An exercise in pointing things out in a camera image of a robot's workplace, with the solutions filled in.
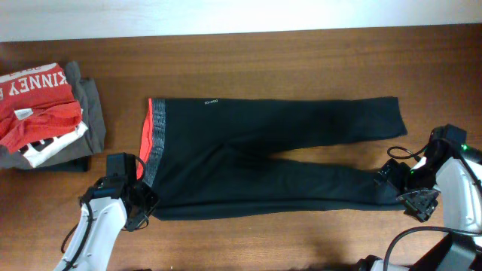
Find black leggings with red waistband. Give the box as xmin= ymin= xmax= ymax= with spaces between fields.
xmin=139 ymin=96 xmax=407 ymax=221

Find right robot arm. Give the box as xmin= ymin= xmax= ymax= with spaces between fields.
xmin=353 ymin=158 xmax=481 ymax=271

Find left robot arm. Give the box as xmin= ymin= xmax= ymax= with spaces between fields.
xmin=55 ymin=177 xmax=158 ymax=270

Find grey folded t-shirt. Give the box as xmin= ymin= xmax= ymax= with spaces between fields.
xmin=1 ymin=62 xmax=106 ymax=172

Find red folded t-shirt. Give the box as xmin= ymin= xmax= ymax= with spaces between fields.
xmin=1 ymin=63 xmax=82 ymax=154

